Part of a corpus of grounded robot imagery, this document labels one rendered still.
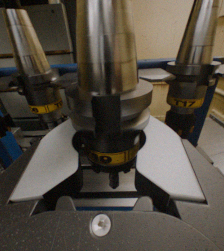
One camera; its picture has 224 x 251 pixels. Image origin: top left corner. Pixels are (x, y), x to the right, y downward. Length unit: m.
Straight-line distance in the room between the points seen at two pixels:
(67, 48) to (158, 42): 0.67
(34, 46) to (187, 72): 0.19
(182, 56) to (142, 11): 0.95
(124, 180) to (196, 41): 0.37
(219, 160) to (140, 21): 0.94
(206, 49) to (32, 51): 0.21
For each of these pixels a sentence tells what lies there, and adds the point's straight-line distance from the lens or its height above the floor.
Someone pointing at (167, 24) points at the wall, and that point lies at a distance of 1.18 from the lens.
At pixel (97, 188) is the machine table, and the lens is 0.43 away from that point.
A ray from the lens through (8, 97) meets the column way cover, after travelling 0.99.
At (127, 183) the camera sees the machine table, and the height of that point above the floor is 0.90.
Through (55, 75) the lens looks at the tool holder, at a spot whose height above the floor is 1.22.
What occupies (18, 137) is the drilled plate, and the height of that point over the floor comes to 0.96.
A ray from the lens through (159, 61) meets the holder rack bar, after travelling 0.25.
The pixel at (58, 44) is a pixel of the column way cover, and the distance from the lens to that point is 0.77.
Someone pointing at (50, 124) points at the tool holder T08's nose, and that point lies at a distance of 0.24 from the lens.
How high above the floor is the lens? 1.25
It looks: 30 degrees down
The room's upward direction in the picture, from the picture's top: 4 degrees counter-clockwise
